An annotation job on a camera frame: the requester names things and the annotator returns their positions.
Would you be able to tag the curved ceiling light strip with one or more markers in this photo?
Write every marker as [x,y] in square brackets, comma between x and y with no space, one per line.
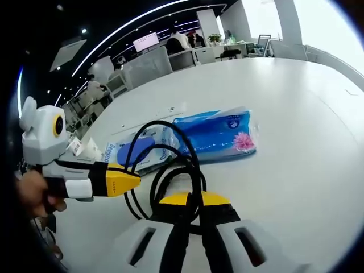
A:
[128,25]

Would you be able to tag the white table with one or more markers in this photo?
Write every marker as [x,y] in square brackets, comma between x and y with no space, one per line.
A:
[284,185]

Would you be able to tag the large window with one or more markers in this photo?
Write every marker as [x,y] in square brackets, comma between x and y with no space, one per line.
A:
[327,25]

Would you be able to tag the white small boxes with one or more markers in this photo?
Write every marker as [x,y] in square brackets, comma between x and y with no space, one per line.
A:
[85,148]

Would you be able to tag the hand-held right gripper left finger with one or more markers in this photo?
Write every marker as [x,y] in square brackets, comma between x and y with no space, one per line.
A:
[159,244]

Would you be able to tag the wall screen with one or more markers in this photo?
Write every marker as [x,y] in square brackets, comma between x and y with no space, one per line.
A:
[145,42]

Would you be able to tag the clear packet with blue disc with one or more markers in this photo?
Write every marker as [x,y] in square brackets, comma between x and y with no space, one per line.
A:
[167,142]

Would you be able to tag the person's left hand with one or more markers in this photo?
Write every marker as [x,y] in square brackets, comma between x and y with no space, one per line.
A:
[31,193]

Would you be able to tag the potted plant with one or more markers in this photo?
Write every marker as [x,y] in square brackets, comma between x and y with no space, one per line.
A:
[214,38]

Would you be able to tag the blue tissue pack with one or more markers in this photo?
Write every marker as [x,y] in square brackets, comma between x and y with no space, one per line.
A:
[216,136]

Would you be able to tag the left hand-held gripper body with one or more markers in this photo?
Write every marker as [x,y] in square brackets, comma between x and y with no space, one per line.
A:
[42,142]

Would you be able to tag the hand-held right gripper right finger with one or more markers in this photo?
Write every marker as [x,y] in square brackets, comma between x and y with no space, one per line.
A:
[227,244]

